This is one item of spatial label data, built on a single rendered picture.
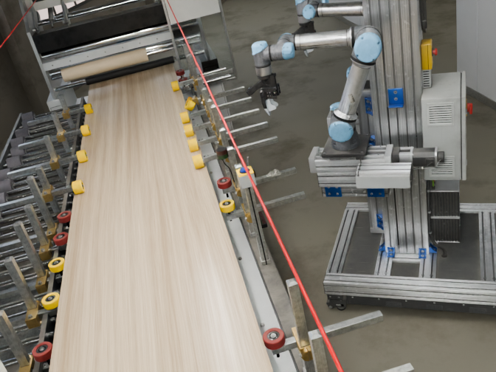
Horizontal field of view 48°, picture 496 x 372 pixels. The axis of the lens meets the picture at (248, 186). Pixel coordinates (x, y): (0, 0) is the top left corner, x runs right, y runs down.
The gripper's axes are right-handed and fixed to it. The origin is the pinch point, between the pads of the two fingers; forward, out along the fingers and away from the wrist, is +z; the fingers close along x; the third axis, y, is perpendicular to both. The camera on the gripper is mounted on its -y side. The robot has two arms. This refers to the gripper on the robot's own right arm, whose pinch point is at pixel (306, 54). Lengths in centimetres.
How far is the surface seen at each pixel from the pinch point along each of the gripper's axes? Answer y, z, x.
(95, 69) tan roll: -228, 28, 97
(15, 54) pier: -445, 43, 236
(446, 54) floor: 69, 132, 351
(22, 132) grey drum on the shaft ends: -256, 48, 11
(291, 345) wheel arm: 31, 47, -189
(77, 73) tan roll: -242, 27, 89
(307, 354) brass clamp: 38, 46, -193
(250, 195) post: 0, 21, -127
